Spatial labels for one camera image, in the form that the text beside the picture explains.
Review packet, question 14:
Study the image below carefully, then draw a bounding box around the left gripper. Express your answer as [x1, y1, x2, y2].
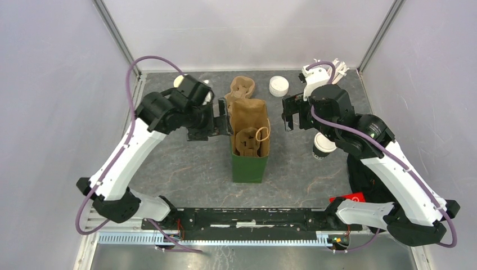
[183, 97, 234, 142]

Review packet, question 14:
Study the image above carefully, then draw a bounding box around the brown paper bag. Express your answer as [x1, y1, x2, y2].
[230, 98, 271, 183]

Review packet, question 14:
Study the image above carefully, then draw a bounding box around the cardboard cup carrier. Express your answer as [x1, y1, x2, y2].
[235, 127, 260, 158]
[224, 76, 255, 109]

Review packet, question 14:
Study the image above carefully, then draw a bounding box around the white cup lid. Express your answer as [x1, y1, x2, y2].
[314, 132, 337, 153]

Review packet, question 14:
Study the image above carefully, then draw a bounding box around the black paper coffee cup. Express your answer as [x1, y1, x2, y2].
[312, 145, 335, 160]

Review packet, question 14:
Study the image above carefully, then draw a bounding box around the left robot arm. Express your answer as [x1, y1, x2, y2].
[76, 75, 232, 230]

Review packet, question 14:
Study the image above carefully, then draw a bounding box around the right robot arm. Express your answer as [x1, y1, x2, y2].
[282, 84, 460, 248]

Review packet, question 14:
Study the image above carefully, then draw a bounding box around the stack of white lids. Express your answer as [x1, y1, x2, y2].
[269, 76, 289, 97]

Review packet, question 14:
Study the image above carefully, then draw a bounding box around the stack of paper cups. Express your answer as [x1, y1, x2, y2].
[173, 75, 185, 88]

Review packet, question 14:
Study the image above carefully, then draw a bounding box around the red card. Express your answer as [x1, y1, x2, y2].
[329, 192, 366, 203]

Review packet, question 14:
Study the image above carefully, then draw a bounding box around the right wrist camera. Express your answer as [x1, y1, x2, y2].
[300, 61, 335, 101]

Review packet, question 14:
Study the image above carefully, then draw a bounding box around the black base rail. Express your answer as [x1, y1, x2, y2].
[157, 208, 363, 241]

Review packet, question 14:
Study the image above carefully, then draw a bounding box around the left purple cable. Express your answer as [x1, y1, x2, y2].
[75, 56, 204, 254]

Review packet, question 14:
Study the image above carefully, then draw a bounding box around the purple cable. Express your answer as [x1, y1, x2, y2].
[75, 56, 204, 254]
[305, 61, 458, 254]

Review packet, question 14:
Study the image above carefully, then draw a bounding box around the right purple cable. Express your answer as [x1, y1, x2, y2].
[305, 61, 458, 254]

